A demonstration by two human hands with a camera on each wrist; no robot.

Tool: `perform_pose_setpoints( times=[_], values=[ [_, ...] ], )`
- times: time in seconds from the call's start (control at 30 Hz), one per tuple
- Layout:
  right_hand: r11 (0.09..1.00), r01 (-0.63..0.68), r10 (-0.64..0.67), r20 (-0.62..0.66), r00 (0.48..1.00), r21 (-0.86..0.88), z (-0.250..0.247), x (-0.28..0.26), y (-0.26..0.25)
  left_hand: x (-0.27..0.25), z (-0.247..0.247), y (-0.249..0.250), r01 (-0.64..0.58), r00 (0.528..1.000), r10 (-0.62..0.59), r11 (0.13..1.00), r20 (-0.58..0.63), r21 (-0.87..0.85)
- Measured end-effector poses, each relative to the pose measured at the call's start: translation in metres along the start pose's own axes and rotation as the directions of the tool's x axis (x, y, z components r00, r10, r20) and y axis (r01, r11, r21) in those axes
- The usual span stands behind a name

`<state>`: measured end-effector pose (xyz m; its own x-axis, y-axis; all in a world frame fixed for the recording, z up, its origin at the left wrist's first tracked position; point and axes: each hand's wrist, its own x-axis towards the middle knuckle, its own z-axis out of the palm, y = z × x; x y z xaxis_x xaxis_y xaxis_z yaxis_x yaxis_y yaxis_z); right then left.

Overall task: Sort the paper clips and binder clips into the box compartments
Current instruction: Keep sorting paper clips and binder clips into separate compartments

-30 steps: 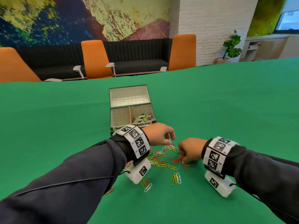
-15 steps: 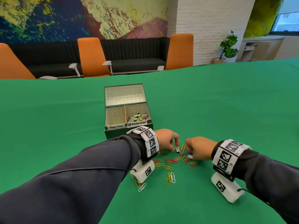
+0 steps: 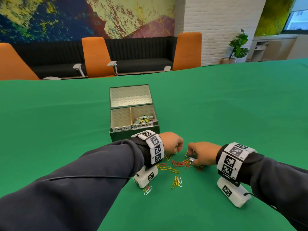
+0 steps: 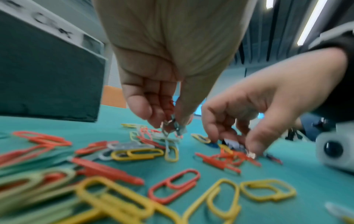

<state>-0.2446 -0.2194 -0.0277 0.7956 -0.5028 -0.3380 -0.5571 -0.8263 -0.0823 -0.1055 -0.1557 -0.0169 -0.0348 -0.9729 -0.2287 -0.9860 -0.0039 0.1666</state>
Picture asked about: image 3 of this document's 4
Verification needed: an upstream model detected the pile of coloured paper clips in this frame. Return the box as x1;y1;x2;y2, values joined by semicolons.
142;151;205;196

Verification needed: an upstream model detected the heap of sorted binder clips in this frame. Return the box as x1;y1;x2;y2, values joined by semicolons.
132;114;154;125

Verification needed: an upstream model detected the green yellow wall painting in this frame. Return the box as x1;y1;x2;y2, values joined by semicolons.
254;0;297;37

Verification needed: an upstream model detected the potted green plant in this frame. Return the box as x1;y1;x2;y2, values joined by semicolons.
220;29;250;64

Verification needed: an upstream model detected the colourful wall mural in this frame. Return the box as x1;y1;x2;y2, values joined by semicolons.
0;0;176;44

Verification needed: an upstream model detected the person's right hand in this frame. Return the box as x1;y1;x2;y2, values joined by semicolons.
187;141;222;167

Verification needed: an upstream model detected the person's left hand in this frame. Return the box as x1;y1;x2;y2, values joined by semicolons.
158;132;184;155

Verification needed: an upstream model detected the dark green divided box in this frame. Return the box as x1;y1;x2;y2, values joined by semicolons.
109;84;160;142

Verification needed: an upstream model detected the orange chair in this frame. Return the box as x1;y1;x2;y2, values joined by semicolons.
0;42;62;81
164;32;202;72
73;37;118;79

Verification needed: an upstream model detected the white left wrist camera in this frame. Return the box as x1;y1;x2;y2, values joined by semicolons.
133;165;159;189

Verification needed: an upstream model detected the black right camera cable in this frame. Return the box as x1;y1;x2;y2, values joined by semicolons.
243;192;277;211

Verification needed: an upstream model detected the black camera cable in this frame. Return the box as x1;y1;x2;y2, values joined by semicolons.
243;192;277;211
47;175;132;182

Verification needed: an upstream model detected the person's left forearm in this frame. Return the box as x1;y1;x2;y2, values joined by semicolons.
0;131;165;231

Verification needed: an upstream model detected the white shelf unit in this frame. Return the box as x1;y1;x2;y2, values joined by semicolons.
245;34;299;62

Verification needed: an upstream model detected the person's right forearm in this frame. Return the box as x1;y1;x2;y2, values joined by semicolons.
215;144;308;231

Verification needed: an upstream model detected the left wrist marker band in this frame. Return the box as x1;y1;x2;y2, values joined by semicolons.
131;130;165;166

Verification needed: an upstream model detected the right wrist marker band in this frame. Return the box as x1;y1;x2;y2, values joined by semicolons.
216;142;257;187

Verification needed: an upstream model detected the dark framed window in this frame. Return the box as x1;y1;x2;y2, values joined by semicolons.
282;0;308;34

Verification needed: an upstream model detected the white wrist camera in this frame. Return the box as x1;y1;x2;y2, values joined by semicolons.
133;165;159;189
217;177;252;209

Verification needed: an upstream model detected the green table cloth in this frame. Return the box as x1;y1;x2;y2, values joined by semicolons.
0;58;308;231

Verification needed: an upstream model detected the wrist marker band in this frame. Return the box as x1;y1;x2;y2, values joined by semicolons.
216;142;257;187
131;130;165;166

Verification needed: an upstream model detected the black left camera cable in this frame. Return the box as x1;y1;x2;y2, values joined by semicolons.
47;175;132;182

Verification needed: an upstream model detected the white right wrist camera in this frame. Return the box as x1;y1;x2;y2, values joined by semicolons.
217;177;252;209

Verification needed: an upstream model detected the black bench sofa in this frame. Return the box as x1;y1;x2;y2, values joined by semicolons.
11;36;177;80

